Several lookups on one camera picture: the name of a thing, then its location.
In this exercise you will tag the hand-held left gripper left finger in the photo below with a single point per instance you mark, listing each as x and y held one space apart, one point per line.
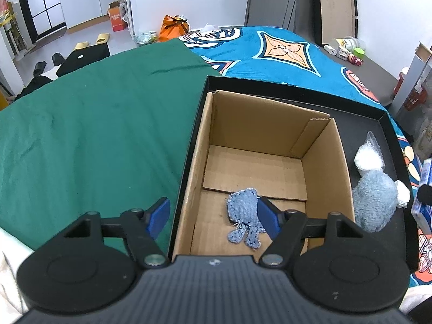
158 216

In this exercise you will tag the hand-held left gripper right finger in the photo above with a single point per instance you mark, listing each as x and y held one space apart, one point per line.
268 218

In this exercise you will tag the blue denim patch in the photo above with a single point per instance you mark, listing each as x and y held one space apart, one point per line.
243 211

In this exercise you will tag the brown cardboard box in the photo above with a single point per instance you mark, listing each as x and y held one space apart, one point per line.
256 162

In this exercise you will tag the grey-blue plush toy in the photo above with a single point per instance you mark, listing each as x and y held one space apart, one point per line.
374 199

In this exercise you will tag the white fluffy ball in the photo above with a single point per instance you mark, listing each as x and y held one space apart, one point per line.
368 158

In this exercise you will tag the black shallow tray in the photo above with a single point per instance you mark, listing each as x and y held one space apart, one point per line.
368 121

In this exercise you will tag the green bed sheet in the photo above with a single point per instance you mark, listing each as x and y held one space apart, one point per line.
91 121

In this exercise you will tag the white quilt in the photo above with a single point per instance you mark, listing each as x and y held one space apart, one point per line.
11 270

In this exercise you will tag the blue patterned packet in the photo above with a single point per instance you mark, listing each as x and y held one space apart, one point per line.
426 216

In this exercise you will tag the blue printed blanket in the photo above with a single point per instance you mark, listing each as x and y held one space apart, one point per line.
290 54

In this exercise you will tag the dark side table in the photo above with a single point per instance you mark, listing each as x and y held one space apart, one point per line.
374 74

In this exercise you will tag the white charger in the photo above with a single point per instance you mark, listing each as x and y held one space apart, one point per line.
330 49

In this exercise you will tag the bag of green items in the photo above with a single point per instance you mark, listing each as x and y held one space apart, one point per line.
146 37

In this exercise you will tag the red figurine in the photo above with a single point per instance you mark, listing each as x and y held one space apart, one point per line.
356 60

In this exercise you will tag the small white figurine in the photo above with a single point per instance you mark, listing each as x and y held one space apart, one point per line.
344 54

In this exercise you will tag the yellow slipper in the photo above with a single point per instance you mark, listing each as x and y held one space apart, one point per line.
81 45
102 38

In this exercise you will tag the green cup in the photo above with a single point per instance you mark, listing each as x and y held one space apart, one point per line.
358 54

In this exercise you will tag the black shoe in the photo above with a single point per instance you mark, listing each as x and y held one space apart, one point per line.
39 68
58 58

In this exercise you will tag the orange bag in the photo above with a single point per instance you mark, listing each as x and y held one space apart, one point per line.
172 28

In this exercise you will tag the red package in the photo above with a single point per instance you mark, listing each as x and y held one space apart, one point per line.
414 98

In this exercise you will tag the red bottle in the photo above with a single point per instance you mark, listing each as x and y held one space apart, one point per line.
400 82

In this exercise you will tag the white plastic bag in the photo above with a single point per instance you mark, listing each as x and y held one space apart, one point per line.
210 27

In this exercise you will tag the grey upright board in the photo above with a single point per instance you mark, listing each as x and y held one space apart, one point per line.
410 74

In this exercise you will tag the red cardboard box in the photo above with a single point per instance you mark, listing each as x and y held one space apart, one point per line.
116 18

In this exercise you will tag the white storage rack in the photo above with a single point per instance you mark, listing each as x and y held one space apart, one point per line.
128 3

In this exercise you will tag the dark grey wardrobe panel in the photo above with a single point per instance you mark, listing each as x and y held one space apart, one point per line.
276 0

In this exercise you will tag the black framed cardboard board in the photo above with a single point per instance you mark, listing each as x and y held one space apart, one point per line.
335 6

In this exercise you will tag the black framed glass door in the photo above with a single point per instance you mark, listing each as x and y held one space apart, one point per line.
30 6

